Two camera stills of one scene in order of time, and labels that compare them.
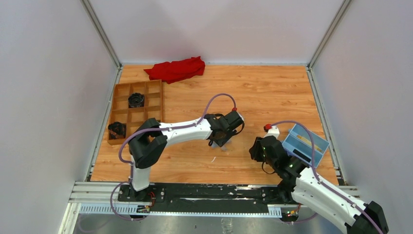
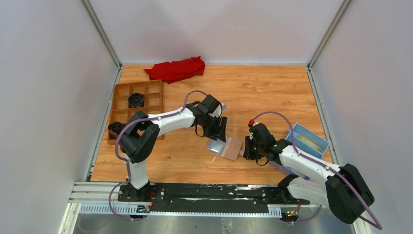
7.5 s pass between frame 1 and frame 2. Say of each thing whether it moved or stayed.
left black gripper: moved
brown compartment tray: stayed
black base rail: stayed
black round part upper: stayed
